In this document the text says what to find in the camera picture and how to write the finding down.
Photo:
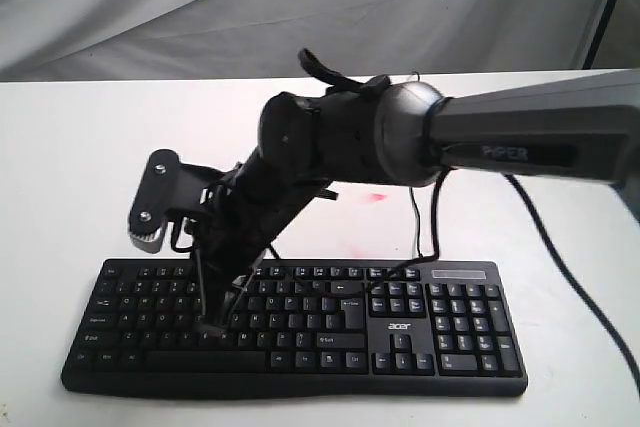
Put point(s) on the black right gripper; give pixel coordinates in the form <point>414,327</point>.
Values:
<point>247,208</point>

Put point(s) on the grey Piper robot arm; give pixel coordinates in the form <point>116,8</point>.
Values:
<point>406,134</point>

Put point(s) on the black acer keyboard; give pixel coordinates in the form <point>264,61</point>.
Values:
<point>306,328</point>

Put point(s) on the grey backdrop cloth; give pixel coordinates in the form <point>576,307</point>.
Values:
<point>60,40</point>

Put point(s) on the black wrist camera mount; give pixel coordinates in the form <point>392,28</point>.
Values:
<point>169,192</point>

